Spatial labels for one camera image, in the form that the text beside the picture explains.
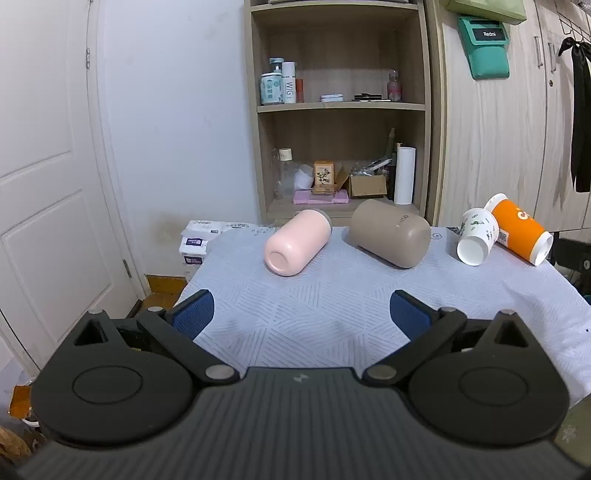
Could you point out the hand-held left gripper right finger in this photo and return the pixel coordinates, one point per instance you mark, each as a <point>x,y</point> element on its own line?
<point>408,311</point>

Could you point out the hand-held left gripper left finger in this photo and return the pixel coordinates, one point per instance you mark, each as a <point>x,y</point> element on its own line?
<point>196,310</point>

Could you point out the tan cup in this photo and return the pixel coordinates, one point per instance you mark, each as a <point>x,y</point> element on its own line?
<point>390,233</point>

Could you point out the white paper cup green print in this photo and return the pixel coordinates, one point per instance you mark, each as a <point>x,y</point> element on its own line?
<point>478,235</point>

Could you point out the pink cup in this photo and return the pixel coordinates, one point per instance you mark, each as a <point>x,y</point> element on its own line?
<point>298,242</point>

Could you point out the orange paper cup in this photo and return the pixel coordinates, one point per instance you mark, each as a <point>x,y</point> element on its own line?
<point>519,228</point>

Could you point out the white crumpled paper cup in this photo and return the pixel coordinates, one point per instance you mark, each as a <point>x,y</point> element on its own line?
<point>304,177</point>

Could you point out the tissue pack purple label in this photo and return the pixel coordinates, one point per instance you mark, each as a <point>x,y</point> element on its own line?
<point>193,251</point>

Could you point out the white tissue pack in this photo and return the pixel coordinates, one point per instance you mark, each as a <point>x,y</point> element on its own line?
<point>206,227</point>

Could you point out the white patterned tablecloth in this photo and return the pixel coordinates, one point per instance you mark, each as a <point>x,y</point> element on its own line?
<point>323,300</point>

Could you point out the small cardboard box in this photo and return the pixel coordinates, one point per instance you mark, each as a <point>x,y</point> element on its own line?
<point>368,186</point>

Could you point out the white paper roll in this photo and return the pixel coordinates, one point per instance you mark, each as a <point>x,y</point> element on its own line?
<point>405,177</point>

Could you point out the dark bottle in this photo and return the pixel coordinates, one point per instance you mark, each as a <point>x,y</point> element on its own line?
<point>391,177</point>

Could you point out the pink flat box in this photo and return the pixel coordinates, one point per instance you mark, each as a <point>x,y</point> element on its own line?
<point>318,199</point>

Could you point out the glass bottle cream cap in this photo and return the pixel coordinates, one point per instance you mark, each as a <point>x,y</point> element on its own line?
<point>284,177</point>

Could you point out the orange floral box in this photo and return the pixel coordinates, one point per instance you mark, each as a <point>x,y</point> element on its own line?
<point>324,175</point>

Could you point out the black chair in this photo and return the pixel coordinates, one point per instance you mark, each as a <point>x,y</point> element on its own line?
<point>572,263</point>

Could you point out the wooden wardrobe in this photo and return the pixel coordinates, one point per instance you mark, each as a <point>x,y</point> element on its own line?
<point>489,138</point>

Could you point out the white door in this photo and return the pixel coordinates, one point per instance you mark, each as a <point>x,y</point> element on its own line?
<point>41,184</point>

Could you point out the black pens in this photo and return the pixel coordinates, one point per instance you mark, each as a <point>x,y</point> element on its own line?
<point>369,97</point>

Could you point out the pink clear bottle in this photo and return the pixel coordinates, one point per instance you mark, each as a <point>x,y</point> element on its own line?
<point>394,87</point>

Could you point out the white flat tin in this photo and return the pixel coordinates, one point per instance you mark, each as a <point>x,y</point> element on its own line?
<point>332,98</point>

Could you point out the small red bottle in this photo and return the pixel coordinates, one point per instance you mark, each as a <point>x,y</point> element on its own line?
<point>299,91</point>

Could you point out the white tube bottle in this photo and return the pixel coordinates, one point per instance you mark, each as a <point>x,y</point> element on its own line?
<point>288,83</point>

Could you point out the pump dispenser bottle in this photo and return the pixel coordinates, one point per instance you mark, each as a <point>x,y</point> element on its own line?
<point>276,65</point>

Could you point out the black hanging ribbon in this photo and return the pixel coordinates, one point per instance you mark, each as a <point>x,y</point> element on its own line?
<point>581,115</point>

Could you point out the teal Redmi box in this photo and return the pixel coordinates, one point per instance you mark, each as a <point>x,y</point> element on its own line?
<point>487,50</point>

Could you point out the wooden shelf unit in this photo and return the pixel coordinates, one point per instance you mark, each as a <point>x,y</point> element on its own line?
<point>341,46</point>

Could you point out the light green box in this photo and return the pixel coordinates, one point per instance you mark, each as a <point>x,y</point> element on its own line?
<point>489,8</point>

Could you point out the metal wall hook rack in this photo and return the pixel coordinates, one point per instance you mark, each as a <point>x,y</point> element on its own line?
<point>572,25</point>

